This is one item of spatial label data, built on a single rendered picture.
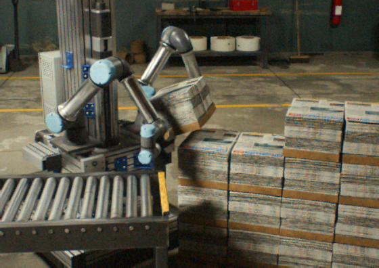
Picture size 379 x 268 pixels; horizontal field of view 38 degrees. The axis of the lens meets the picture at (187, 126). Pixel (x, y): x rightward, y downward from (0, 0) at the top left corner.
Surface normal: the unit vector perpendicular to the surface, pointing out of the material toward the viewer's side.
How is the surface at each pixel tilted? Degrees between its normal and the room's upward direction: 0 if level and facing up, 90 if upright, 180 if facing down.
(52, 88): 90
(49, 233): 90
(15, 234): 90
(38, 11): 90
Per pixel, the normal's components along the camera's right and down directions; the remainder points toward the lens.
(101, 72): -0.29, 0.21
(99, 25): -0.09, 0.31
